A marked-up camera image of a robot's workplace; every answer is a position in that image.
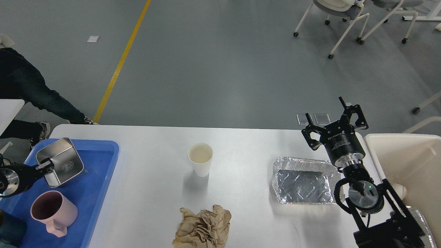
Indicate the stainless steel rectangular tray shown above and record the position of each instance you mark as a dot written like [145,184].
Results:
[65,157]

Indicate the dark teal cup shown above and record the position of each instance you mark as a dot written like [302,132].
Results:
[12,230]

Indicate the pink mug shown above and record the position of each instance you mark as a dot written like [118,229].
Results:
[54,210]

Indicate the crumpled brown paper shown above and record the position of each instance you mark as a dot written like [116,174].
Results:
[206,229]

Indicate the foil tray inside bin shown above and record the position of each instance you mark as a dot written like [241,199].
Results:
[427,239]

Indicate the seated person in jeans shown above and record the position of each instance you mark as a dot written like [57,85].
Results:
[19,79]

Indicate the cream plastic bin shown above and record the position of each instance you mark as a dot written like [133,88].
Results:
[412,161]

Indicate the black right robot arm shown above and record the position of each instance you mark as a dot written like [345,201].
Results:
[357,192]

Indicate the white chair left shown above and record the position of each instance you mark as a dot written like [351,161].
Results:
[350,11]

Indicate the white paper cup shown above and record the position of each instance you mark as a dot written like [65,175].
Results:
[200,156]

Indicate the aluminium foil tray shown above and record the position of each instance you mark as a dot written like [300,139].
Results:
[304,181]

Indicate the blue plastic tray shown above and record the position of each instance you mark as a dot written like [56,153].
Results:
[87,191]

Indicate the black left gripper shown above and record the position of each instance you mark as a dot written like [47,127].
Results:
[18,178]

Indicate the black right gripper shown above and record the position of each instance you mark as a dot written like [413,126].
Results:
[342,146]

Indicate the white side table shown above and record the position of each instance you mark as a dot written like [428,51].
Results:
[9,108]

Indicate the clear floor plate left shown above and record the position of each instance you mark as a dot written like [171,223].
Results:
[305,119]

